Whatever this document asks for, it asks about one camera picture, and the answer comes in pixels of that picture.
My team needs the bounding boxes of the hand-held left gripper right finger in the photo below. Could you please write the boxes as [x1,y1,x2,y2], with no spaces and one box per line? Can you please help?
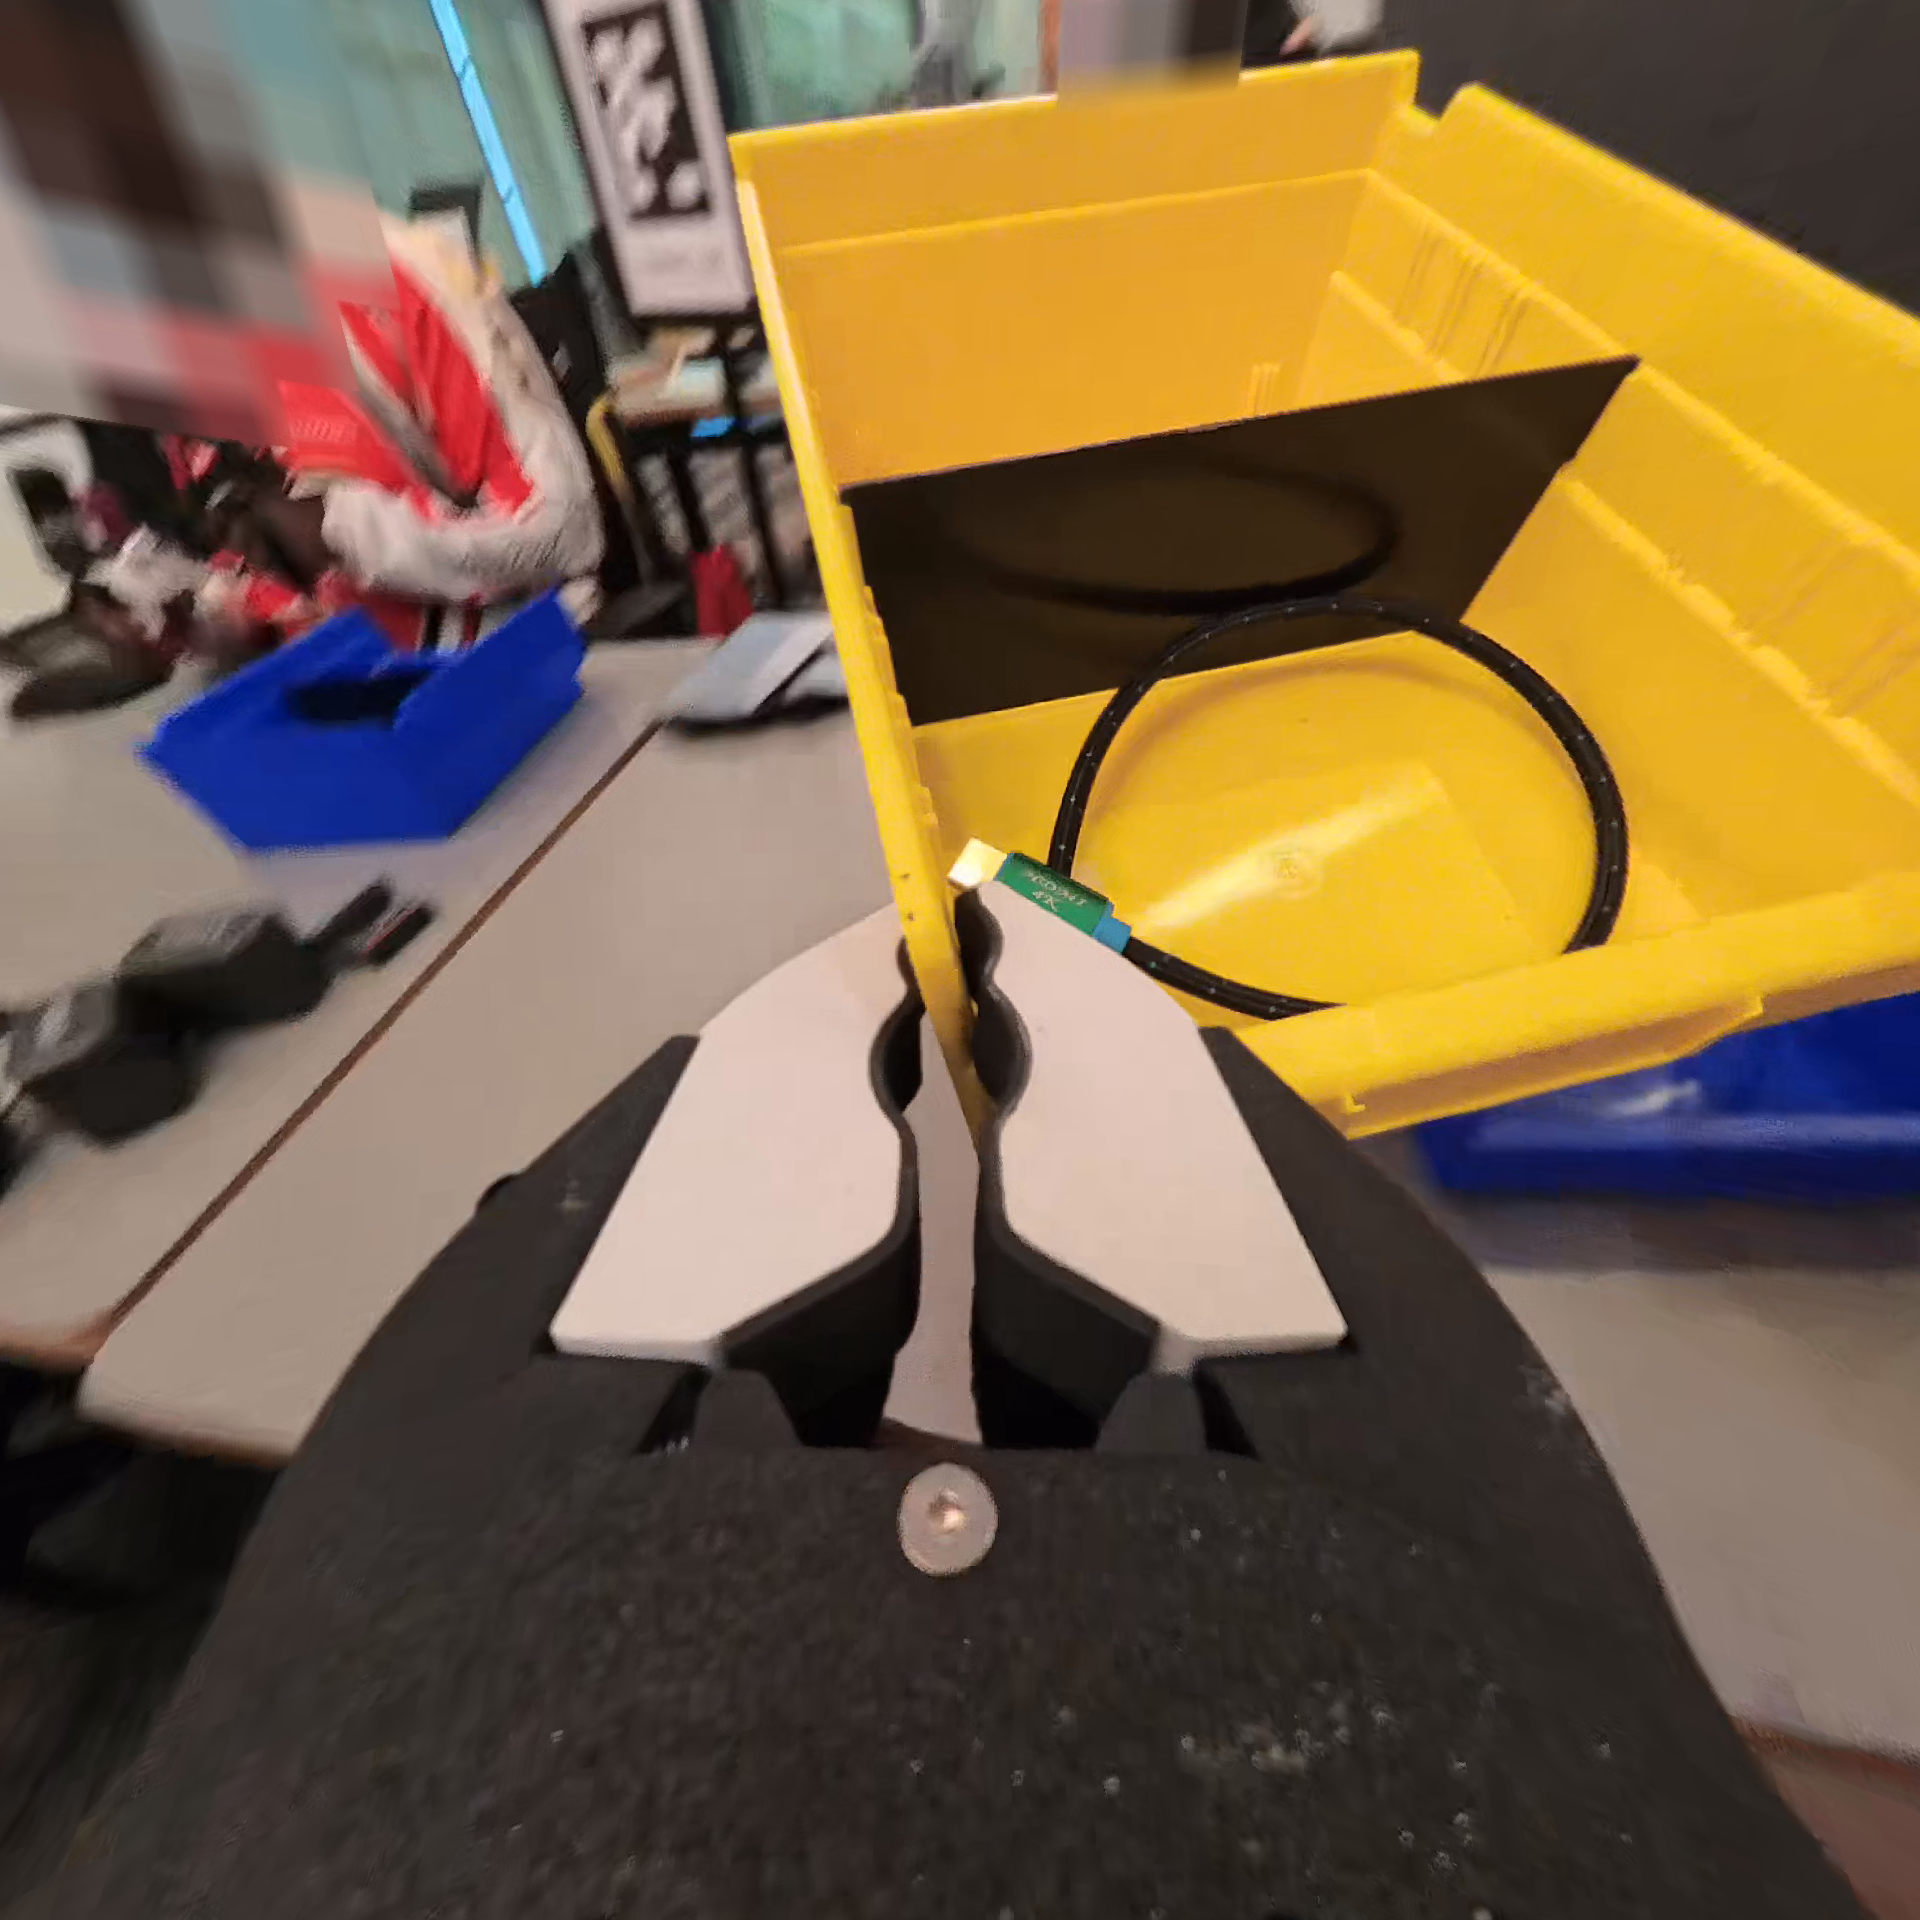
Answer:
[956,897,1350,1451]

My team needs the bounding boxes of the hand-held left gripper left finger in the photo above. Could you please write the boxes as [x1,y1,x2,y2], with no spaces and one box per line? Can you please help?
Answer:
[545,905,923,1451]

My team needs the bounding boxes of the black braided cable green plugs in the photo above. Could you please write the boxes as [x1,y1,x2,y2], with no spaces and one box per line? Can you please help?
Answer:
[948,592,1632,1023]

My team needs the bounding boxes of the yellow plastic bin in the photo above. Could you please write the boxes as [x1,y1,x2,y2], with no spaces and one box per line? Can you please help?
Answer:
[726,48,1920,1143]

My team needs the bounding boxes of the grey desk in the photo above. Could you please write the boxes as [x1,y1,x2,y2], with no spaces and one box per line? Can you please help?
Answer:
[0,645,662,1369]
[81,636,1920,1759]

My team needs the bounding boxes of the small blue plastic bin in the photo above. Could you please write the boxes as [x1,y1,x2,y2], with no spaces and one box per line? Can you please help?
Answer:
[142,588,590,855]

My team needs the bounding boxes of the grey laptop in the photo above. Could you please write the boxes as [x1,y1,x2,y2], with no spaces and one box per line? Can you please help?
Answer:
[659,612,857,734]

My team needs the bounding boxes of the black power adapter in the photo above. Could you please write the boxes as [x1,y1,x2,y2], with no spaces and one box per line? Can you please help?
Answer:
[30,991,204,1143]
[119,906,332,1038]

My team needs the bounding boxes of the large blue plastic bin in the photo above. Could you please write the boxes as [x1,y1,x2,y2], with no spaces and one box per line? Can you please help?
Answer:
[1410,997,1920,1203]

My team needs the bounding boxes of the black bin divider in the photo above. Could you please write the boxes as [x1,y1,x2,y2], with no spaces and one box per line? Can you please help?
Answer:
[840,356,1640,727]

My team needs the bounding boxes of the wooden table black legs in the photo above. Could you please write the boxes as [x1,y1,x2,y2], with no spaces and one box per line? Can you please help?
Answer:
[591,323,820,603]

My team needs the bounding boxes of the black white tag poster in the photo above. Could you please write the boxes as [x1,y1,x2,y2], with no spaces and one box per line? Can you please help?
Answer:
[542,0,759,321]

